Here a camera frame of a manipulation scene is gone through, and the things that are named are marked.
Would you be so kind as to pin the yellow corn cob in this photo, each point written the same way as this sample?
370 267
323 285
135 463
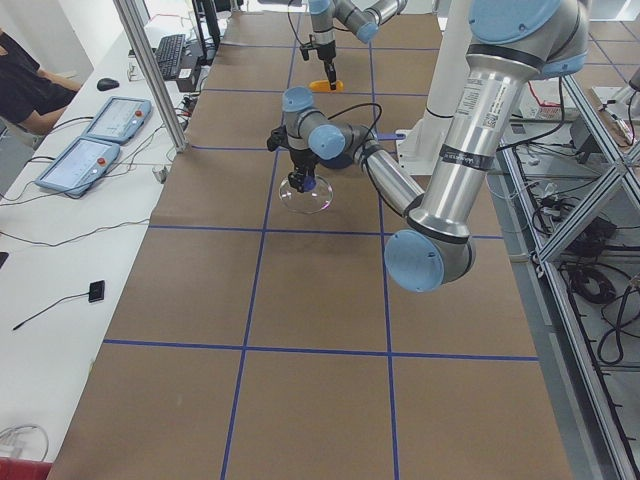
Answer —
325 86

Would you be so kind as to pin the small black square device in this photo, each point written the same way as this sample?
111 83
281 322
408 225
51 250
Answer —
96 291

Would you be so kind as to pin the lower teach pendant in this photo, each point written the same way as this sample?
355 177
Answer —
79 166

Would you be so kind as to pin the teach pendant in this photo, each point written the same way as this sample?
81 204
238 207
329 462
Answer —
119 119
79 166

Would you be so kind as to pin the person in black shirt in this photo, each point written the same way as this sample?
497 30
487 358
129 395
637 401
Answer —
31 97

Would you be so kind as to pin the black computer mouse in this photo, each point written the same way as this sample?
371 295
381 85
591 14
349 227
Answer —
105 84

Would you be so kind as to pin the upper teach pendant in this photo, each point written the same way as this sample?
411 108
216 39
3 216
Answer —
119 119

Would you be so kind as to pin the white pedestal column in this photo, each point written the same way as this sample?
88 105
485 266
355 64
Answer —
418 152

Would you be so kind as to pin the black keyboard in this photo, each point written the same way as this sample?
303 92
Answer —
168 55

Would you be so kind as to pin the aluminium frame post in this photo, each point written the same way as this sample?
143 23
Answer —
135 32

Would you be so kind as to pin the glass lid blue knob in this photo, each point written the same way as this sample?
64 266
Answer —
317 200

